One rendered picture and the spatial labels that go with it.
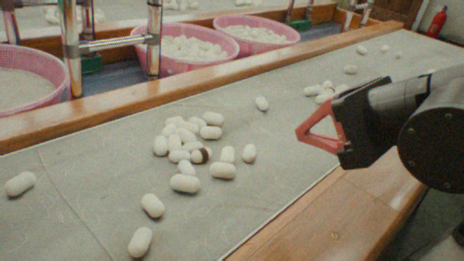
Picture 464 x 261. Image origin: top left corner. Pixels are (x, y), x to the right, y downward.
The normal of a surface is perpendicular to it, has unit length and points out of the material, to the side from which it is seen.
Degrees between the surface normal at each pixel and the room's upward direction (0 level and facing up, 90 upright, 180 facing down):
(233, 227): 0
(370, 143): 50
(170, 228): 0
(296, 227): 0
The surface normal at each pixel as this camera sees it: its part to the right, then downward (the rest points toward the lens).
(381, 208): 0.16, -0.83
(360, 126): 0.64, -0.17
